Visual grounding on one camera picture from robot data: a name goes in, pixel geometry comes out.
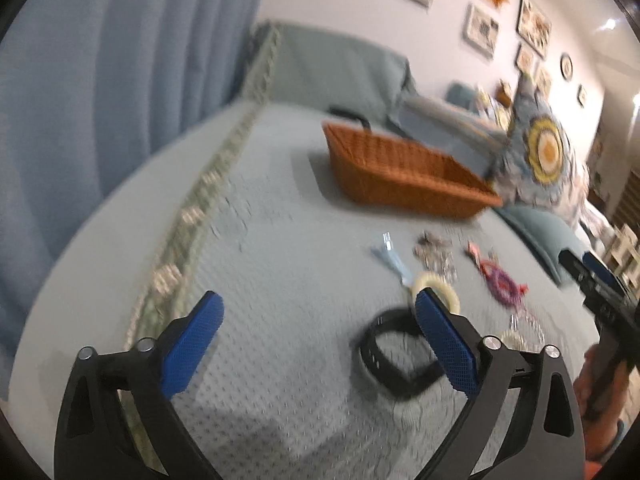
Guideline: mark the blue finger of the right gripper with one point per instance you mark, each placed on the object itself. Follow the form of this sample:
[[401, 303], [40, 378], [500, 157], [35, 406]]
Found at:
[[574, 265], [600, 270]]

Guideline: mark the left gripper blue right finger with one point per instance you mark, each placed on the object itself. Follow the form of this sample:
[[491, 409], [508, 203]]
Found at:
[[544, 439]]

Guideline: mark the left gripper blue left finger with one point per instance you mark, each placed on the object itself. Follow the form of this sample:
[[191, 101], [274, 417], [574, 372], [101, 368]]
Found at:
[[93, 439]]

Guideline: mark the pink star hair clip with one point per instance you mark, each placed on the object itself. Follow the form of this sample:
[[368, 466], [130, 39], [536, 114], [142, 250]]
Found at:
[[473, 251]]

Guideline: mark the silver hair clip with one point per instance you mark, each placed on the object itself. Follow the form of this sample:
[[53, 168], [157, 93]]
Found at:
[[428, 244]]

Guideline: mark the black watch band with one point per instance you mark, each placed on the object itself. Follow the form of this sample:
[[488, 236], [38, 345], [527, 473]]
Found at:
[[384, 347]]

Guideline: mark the right hand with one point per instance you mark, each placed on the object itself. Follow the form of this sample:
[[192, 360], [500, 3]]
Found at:
[[600, 431]]

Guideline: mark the teal cushion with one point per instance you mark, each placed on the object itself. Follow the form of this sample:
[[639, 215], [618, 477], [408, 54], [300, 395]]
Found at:
[[545, 235]]

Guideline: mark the floral flower pillow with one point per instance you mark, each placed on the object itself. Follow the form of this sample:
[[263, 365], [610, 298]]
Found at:
[[539, 167]]

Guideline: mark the butterfly small framed picture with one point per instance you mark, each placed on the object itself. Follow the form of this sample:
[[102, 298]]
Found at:
[[543, 80]]

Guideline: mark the orange wicker basket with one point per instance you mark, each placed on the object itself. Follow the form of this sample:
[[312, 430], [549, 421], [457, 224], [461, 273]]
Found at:
[[381, 170]]

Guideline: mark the floral framed picture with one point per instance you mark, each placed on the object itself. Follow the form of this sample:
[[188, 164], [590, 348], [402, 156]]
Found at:
[[534, 27]]

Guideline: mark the white framed patchwork picture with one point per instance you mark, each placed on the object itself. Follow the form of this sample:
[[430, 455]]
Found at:
[[481, 31]]

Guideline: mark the teal headboard cover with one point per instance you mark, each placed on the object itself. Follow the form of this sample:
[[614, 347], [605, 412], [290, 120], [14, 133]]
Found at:
[[320, 69]]

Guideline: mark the blue curtain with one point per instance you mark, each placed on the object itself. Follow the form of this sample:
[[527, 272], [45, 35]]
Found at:
[[90, 90]]

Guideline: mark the tiny square wall frame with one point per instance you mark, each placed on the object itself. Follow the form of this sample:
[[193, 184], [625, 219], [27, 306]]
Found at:
[[581, 95]]

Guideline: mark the round wall clock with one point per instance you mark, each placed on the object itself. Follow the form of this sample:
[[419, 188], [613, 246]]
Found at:
[[567, 67]]

